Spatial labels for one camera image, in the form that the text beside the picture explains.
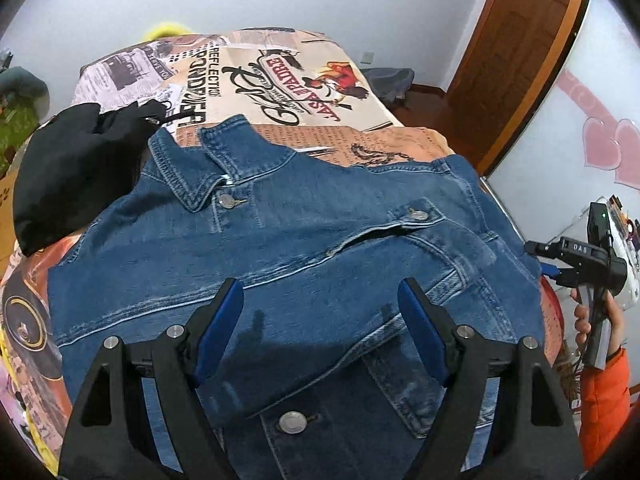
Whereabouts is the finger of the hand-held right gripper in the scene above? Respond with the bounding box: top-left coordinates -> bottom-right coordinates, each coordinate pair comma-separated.
539,260 -> 576,288
524,241 -> 563,262

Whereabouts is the dark blue cloth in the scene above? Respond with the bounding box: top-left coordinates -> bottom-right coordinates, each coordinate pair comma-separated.
360,67 -> 415,102

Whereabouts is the cardboard box with paw prints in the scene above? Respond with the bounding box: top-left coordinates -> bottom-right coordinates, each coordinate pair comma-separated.
0,160 -> 32,276

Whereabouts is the blue denim jacket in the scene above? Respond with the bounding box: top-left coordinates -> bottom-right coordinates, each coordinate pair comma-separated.
47,114 -> 546,480

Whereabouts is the black cloth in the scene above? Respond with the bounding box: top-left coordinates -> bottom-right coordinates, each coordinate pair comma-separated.
12,100 -> 168,257

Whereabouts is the white wardrobe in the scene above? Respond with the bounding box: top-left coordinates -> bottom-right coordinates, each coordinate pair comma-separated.
486,0 -> 640,271

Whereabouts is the person's right hand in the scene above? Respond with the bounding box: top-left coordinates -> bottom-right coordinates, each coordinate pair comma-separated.
573,287 -> 627,361

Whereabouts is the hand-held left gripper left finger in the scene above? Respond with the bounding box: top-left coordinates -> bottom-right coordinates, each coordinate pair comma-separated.
57,277 -> 245,480

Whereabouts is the pink heart sticker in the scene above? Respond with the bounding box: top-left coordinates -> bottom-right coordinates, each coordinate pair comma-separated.
582,117 -> 623,169
613,118 -> 640,187

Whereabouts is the person's right forearm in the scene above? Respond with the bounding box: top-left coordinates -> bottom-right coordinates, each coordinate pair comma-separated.
577,345 -> 633,468

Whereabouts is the yellow hoop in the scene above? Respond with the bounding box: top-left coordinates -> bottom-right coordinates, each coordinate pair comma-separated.
142,20 -> 201,42

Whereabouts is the brown wooden door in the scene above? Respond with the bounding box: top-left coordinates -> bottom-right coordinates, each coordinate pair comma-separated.
446,0 -> 593,176

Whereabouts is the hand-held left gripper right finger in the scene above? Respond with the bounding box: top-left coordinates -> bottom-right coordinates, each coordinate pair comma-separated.
397,276 -> 586,480

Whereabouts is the green cloth item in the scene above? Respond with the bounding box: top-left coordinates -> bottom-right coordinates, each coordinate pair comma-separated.
0,66 -> 49,161

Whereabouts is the white plastic object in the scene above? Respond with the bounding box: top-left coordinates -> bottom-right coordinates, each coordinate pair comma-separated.
606,194 -> 640,307

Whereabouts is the printed blanket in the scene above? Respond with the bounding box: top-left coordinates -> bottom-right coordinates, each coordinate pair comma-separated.
0,27 -> 566,461

